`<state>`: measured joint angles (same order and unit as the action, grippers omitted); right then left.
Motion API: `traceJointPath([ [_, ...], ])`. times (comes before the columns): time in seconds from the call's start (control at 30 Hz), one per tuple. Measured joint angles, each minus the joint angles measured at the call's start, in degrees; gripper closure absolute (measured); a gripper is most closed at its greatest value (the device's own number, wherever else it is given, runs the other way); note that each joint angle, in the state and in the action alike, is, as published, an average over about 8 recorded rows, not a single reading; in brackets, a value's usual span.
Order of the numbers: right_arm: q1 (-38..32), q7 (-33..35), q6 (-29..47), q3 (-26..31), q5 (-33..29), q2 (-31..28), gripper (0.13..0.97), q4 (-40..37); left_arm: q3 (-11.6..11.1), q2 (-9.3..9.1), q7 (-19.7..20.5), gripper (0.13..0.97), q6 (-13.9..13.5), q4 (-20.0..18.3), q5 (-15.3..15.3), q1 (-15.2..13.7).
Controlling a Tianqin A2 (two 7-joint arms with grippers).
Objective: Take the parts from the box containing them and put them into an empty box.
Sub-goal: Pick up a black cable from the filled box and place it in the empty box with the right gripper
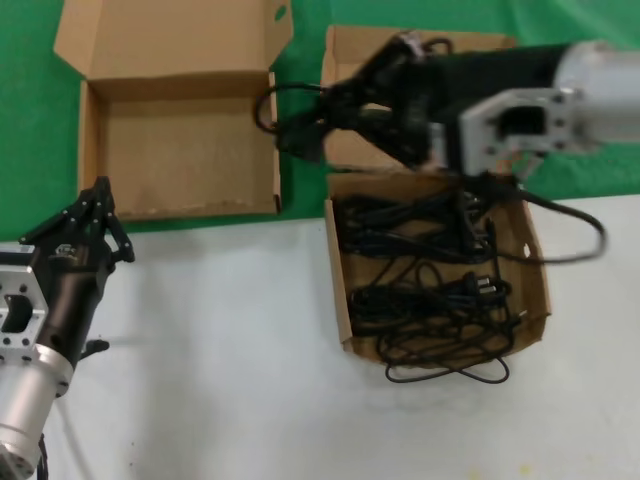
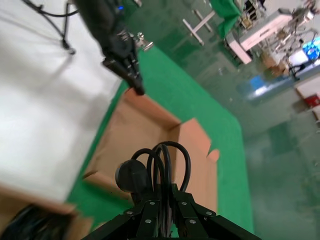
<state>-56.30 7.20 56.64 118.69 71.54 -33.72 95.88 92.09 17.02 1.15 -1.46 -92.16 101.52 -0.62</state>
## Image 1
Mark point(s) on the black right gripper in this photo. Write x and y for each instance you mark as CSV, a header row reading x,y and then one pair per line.
x,y
475,75

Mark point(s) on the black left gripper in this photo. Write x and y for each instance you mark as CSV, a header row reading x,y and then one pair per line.
x,y
70,290

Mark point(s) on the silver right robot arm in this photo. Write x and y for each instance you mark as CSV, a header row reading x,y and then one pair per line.
x,y
610,90

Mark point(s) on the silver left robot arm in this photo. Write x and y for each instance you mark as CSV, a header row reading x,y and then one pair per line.
x,y
25,400

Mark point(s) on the cardboard box with torn lid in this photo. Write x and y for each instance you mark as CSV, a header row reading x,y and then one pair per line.
x,y
350,150

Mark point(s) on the cardboard box with slotted lid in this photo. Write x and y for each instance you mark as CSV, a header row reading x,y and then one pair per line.
x,y
175,150

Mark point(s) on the green table cloth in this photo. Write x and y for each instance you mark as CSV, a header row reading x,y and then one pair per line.
x,y
30,100

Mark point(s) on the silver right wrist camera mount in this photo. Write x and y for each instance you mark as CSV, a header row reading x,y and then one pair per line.
x,y
480,125

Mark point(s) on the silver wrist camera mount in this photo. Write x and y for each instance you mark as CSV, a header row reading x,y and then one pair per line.
x,y
15,340
480,125

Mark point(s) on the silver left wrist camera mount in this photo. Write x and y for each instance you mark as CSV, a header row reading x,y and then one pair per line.
x,y
15,340

